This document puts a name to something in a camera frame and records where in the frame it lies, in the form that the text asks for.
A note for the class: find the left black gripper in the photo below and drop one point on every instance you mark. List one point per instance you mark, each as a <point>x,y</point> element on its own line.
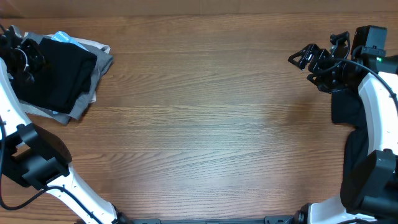
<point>30,47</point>

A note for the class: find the folded dark grey shirt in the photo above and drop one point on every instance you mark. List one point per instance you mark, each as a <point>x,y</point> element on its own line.
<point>103,63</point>

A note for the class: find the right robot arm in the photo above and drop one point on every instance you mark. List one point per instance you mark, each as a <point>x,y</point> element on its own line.
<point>362,82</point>

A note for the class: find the folded light blue shirt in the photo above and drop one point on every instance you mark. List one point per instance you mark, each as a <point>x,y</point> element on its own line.
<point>61,36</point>

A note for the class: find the pile of black clothes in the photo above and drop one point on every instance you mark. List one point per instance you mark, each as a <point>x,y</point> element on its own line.
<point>369,187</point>

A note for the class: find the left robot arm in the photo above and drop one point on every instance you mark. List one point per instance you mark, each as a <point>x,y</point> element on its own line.
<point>31,156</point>

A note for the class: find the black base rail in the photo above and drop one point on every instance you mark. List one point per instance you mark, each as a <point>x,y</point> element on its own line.
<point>284,219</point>

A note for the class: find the black polo shirt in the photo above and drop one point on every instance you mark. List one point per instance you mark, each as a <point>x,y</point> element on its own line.
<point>64,77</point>

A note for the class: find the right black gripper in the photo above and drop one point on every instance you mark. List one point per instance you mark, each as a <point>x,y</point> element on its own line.
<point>306,53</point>

